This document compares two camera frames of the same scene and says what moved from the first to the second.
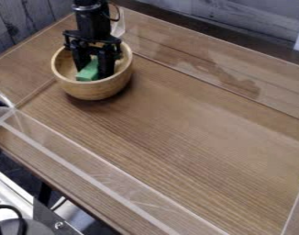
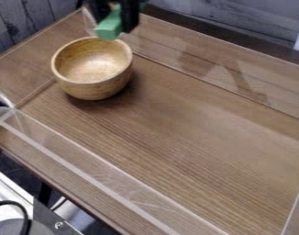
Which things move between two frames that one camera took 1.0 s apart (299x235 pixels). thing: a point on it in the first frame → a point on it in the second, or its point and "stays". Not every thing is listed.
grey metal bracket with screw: x=43 y=214 stays
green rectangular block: x=90 y=70 → x=110 y=27
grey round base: x=35 y=228 stays
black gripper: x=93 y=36 → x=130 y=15
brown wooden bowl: x=93 y=89 stays
